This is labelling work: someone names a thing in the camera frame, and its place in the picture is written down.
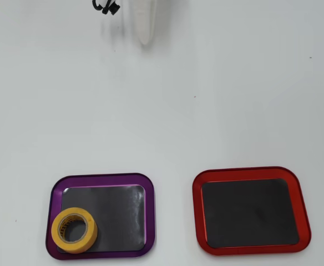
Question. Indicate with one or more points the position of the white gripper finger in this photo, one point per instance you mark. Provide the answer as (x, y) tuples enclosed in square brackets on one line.
[(144, 19)]

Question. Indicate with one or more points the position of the yellow masking tape roll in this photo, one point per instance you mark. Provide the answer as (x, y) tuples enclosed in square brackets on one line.
[(76, 248)]

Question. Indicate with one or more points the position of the purple metal tray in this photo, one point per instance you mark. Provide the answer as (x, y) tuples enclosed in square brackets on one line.
[(117, 216)]

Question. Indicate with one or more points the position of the red metal tray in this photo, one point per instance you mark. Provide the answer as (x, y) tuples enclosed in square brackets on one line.
[(248, 213)]

